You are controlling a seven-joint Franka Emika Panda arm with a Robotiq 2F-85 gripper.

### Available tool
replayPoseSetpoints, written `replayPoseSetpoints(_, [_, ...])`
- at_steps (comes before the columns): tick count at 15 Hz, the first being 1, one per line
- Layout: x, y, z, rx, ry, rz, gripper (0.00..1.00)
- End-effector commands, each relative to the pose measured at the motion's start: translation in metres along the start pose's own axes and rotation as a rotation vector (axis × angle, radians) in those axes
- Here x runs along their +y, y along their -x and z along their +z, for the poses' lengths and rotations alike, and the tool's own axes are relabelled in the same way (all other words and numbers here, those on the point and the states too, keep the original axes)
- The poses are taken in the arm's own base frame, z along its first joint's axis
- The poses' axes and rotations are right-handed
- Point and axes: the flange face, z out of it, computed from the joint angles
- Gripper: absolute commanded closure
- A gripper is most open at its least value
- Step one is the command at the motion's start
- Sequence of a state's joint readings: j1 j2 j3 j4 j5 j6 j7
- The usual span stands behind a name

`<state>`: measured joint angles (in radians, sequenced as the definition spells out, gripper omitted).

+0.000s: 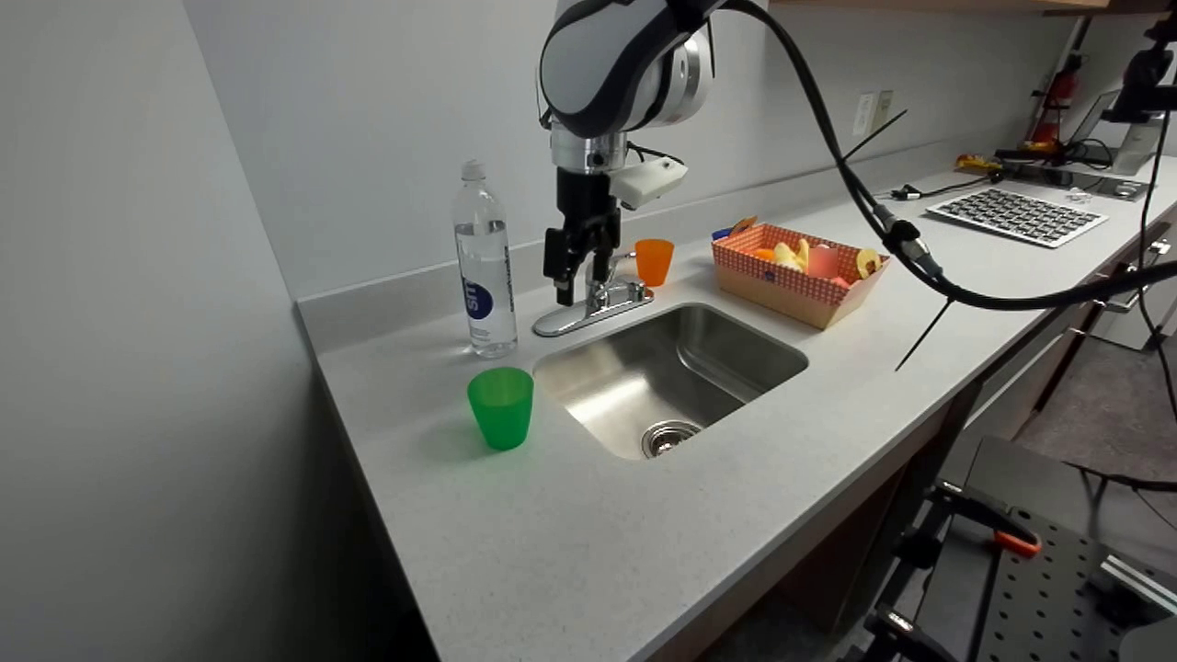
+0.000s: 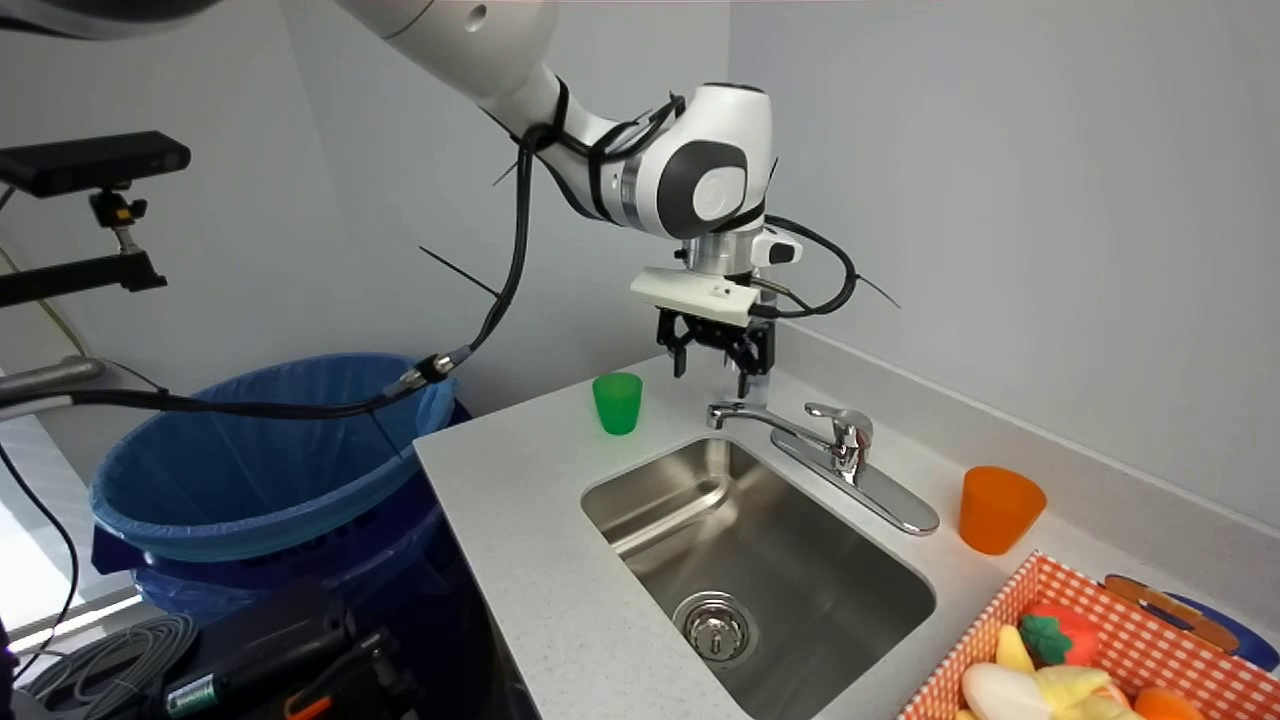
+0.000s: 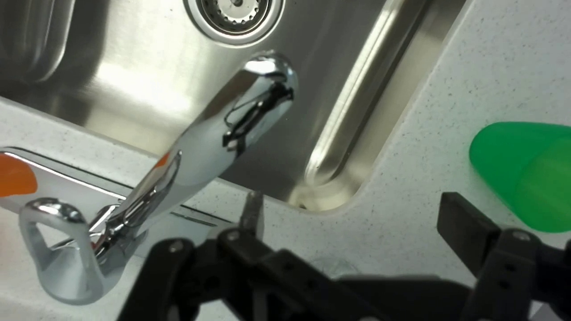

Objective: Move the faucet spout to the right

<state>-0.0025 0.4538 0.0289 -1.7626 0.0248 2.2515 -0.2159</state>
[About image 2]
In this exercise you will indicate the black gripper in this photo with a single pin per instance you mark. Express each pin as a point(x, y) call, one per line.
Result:
point(714, 327)

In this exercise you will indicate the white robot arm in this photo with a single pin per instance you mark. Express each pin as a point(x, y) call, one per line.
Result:
point(692, 160)

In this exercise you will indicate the clear drinking glass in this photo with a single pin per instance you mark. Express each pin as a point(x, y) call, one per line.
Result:
point(751, 404)

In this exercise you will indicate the green plastic cup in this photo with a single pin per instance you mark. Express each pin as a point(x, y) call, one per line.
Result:
point(619, 402)

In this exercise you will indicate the stainless steel sink basin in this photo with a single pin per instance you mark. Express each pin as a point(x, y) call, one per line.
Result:
point(773, 572)

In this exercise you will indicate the round metal drain strainer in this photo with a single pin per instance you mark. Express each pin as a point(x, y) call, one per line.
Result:
point(714, 625)

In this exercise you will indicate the orange plastic cup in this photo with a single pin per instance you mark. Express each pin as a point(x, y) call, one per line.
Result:
point(1002, 511)

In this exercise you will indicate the yellow toy cheese wedge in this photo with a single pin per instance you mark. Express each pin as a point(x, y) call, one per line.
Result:
point(1012, 650)

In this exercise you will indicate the toy strawberry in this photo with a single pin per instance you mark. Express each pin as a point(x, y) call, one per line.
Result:
point(1063, 638)

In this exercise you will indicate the blue trash bin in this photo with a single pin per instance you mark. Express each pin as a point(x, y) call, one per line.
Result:
point(253, 467)

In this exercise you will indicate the yellow toy banana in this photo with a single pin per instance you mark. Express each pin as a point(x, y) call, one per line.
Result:
point(1084, 688)

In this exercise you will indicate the red checkered basket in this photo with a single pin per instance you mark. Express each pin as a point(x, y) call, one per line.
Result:
point(1147, 625)

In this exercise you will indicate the black equipment case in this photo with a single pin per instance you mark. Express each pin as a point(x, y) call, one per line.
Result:
point(282, 660)

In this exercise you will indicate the round orange toy fruit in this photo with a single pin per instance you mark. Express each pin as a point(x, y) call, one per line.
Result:
point(1166, 707)

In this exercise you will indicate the blue plate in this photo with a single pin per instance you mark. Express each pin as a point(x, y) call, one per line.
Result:
point(1246, 638)

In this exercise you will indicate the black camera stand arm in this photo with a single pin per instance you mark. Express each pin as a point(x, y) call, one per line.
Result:
point(80, 272)

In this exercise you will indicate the black stereo camera bar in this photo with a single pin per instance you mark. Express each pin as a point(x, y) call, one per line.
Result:
point(93, 160)

